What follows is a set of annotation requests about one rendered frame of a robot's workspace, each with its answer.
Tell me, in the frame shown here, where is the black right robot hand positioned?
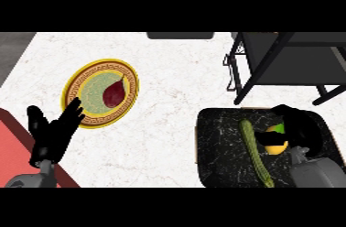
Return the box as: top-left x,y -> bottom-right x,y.
255,103 -> 326,157

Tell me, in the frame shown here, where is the dark red onion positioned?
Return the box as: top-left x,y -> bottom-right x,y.
102,74 -> 127,109

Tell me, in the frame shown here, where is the black tiered shelf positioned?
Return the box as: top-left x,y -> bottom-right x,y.
222,31 -> 346,106

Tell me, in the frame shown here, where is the long green cucumber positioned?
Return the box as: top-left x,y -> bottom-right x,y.
238,118 -> 275,189

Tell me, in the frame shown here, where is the dark grey flat block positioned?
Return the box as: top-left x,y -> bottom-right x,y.
147,31 -> 216,40

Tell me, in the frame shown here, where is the gold patterned round plate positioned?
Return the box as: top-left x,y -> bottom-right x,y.
61,58 -> 141,130

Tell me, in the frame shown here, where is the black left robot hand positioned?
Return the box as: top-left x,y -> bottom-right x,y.
25,97 -> 87,169

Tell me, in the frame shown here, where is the black marble tray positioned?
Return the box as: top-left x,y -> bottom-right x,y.
194,106 -> 346,189

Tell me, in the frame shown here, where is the red placemat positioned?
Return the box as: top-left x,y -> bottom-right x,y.
0,107 -> 82,189

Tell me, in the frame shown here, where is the yellow lemon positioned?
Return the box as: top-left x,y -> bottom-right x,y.
262,125 -> 290,156

